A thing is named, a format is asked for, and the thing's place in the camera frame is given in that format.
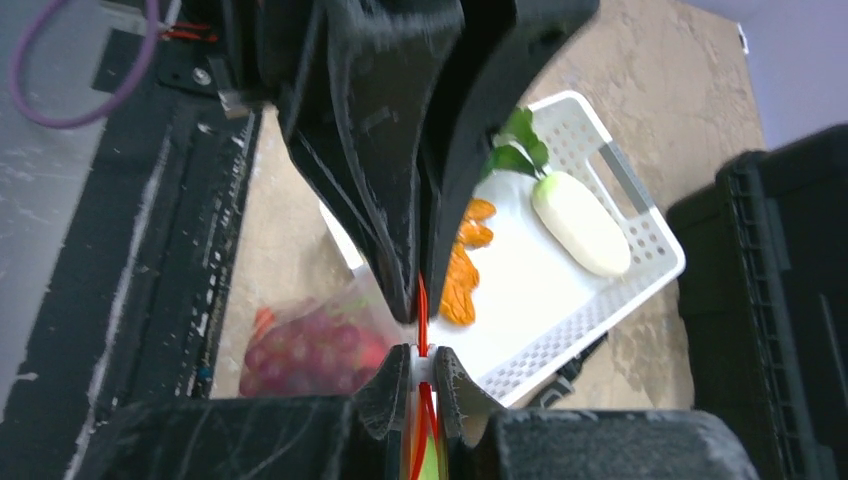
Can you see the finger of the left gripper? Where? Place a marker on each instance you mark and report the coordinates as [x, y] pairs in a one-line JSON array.
[[502, 48], [357, 83]]

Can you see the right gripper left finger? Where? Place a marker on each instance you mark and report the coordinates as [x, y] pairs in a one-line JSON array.
[[252, 437]]

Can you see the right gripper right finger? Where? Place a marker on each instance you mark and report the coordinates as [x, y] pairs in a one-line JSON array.
[[481, 439]]

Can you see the red grape bunch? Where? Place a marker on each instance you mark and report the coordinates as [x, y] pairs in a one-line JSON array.
[[313, 349]]

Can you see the clear zip top bag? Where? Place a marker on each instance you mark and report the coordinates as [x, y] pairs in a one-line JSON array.
[[418, 440]]

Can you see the orange plastic carrot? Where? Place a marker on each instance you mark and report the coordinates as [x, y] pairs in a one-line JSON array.
[[264, 319]]

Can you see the white plastic basket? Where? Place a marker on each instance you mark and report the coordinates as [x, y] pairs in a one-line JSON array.
[[536, 307]]

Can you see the black plastic toolbox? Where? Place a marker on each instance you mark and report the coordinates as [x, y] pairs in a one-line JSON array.
[[764, 302]]

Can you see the black wire stripper pliers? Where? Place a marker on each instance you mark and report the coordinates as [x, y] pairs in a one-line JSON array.
[[561, 385]]

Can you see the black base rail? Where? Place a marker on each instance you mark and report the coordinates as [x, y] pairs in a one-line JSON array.
[[117, 248]]

